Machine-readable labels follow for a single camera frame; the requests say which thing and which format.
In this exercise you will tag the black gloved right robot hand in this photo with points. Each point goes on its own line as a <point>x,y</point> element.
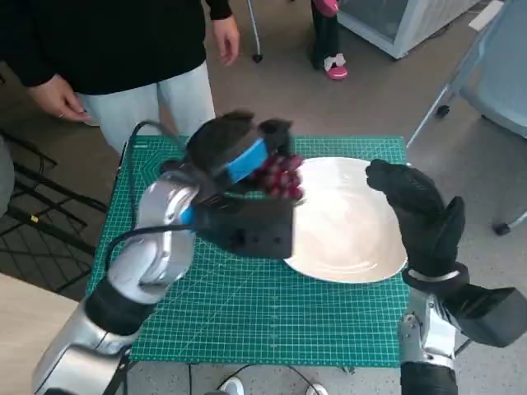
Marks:
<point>428,234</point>

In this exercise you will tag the black left robot hand, blue tape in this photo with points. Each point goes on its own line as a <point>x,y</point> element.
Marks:
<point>218,144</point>

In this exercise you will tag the red toy grape bunch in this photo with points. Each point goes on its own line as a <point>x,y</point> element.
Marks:
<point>280,177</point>

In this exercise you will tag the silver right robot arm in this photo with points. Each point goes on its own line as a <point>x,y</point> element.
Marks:
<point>428,345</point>

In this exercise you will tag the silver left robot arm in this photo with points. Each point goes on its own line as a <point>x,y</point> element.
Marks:
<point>136,263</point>

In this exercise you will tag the white square plate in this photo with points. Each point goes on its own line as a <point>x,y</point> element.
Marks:
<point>350,230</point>

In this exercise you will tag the person's left hand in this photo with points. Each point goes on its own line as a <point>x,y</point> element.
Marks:
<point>228,41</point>

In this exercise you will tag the person standing at table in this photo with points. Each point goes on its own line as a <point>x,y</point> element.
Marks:
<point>103,41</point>

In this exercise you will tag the green cutting mat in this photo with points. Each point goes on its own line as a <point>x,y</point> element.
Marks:
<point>247,308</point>

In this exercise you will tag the grey-blue mesh chair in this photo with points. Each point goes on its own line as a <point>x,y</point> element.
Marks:
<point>504,82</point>

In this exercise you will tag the white shoe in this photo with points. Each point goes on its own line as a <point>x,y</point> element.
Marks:
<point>232,387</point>
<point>316,390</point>

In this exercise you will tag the white cabinet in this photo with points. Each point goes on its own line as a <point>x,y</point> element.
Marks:
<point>411,20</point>

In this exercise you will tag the white rectangular block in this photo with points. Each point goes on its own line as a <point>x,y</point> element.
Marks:
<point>486,15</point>

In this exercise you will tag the light wooden board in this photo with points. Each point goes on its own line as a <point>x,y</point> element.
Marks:
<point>24,329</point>

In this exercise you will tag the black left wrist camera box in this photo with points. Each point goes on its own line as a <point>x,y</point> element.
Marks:
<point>251,230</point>

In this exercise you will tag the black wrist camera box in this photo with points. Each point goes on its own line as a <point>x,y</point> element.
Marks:
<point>490,314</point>
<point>251,230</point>

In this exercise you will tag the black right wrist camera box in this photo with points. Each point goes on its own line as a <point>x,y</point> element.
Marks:
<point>490,314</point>

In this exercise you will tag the grey metal wheeled frame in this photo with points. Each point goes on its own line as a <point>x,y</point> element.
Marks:
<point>255,29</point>

